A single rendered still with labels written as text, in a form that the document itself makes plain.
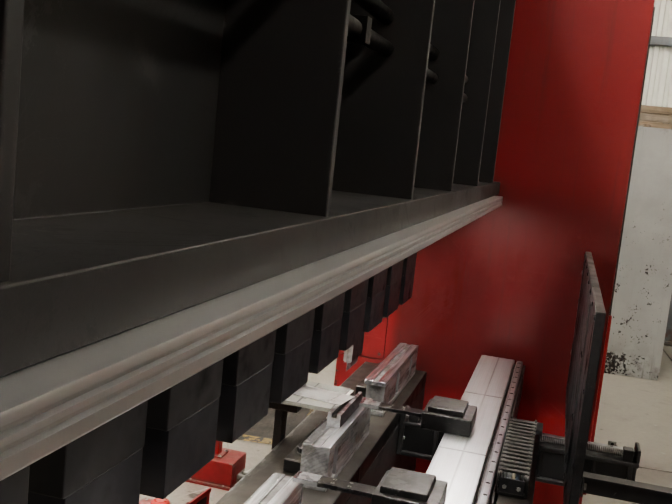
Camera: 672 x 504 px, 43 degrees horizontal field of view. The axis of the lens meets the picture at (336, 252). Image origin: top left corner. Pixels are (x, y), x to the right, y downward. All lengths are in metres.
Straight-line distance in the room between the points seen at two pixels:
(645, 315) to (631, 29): 4.54
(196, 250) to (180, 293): 0.03
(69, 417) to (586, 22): 2.50
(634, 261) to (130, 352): 6.68
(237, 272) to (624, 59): 2.26
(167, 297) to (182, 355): 0.04
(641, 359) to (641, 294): 0.52
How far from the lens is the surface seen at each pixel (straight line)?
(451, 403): 1.96
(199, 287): 0.53
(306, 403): 1.95
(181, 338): 0.45
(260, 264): 0.62
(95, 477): 0.85
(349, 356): 1.94
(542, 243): 2.74
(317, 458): 1.80
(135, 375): 0.41
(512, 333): 2.78
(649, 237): 7.02
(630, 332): 7.11
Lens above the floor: 1.59
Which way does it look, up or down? 7 degrees down
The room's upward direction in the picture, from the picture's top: 6 degrees clockwise
